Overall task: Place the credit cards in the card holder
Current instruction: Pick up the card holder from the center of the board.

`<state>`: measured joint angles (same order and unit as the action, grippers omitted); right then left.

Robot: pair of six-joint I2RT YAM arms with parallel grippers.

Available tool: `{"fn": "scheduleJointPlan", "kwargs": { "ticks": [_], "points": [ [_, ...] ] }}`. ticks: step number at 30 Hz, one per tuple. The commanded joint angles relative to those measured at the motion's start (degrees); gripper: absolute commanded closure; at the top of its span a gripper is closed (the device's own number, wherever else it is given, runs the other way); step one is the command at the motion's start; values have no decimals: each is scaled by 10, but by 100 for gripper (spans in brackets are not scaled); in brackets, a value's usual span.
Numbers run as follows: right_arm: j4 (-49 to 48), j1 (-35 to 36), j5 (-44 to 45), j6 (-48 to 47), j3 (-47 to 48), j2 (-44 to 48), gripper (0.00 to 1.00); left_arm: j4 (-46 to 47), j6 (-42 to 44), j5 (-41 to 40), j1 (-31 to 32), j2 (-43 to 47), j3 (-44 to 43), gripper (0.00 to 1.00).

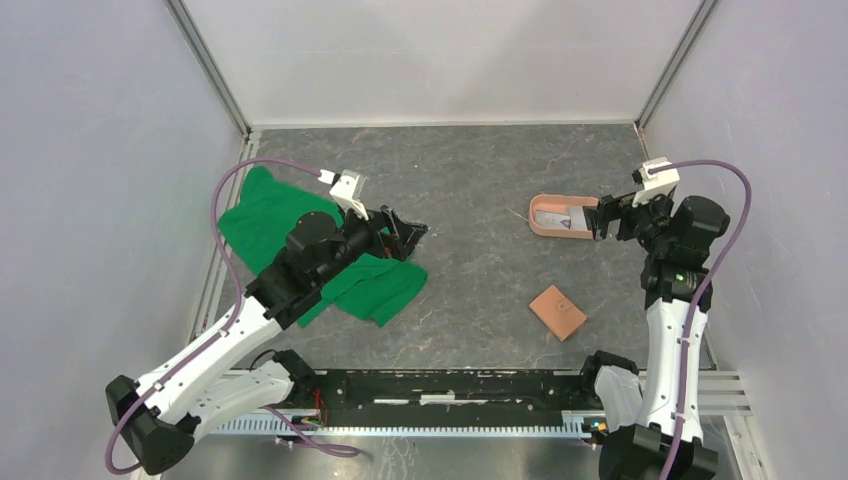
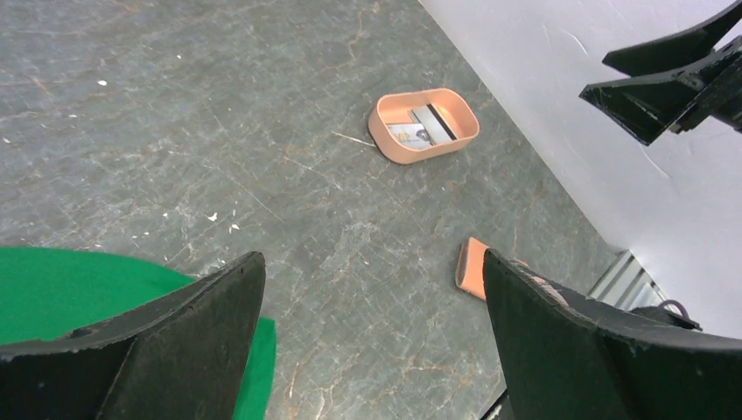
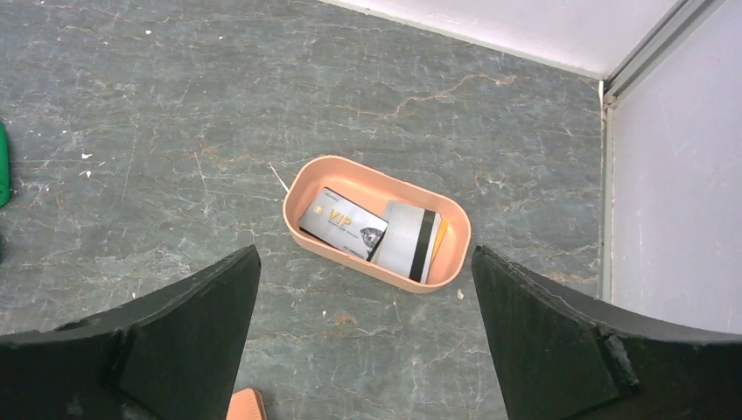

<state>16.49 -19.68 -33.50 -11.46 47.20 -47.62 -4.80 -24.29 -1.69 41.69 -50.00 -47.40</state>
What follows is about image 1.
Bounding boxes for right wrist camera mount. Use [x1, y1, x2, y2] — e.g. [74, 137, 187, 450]
[632, 156, 680, 208]

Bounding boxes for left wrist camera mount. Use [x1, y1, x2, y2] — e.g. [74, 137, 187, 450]
[318, 169, 369, 220]

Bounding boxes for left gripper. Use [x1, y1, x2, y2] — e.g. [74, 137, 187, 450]
[313, 198, 428, 287]

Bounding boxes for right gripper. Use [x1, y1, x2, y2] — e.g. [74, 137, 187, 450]
[585, 185, 674, 255]

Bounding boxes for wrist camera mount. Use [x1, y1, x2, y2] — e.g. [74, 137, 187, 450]
[632, 156, 680, 208]
[318, 169, 369, 220]

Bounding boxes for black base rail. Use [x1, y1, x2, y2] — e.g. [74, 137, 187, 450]
[275, 369, 602, 429]

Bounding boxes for tan leather card holder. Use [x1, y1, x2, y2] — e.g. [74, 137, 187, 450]
[529, 286, 587, 341]

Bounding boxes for green cloth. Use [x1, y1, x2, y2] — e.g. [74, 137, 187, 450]
[218, 167, 428, 327]

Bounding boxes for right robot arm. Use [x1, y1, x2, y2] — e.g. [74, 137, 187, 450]
[577, 194, 730, 479]

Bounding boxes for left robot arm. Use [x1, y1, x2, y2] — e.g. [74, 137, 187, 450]
[104, 206, 428, 475]

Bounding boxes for slotted cable duct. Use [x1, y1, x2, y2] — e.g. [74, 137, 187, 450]
[213, 412, 591, 440]

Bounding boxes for pink oval tray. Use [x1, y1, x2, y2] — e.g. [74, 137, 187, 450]
[528, 194, 599, 240]

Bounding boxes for white card with stripe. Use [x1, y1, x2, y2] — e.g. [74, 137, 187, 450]
[567, 206, 596, 234]

